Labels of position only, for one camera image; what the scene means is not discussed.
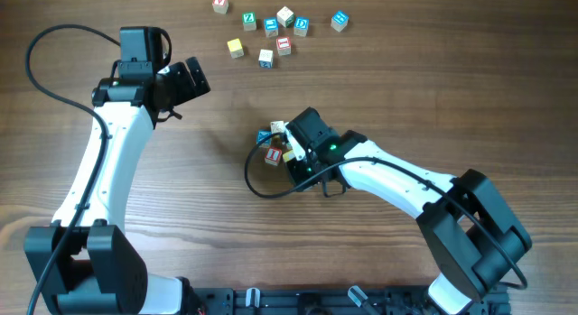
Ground blue L letter block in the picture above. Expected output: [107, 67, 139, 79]
[263, 18, 279, 38]

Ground green Z letter block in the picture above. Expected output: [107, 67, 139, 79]
[242, 12, 256, 31]

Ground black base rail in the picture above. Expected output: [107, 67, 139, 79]
[180, 285, 511, 315]

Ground yellow S letter block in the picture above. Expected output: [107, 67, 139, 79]
[227, 38, 244, 59]

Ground yellow top block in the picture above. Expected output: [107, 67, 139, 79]
[283, 150, 295, 162]

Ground white block blue 2 side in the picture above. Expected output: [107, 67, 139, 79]
[258, 49, 274, 69]

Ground blue top block far right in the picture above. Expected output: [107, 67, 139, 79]
[331, 11, 349, 32]

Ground red Y block far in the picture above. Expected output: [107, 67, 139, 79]
[212, 0, 229, 14]

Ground blue D letter block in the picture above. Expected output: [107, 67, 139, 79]
[294, 16, 309, 37]

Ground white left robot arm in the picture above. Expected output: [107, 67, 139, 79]
[24, 57, 210, 314]

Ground red i block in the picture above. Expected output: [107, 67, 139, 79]
[264, 147, 283, 166]
[276, 37, 292, 56]

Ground blue X letter block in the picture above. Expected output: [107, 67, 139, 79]
[256, 130, 272, 149]

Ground white block green side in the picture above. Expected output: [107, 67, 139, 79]
[276, 6, 295, 28]

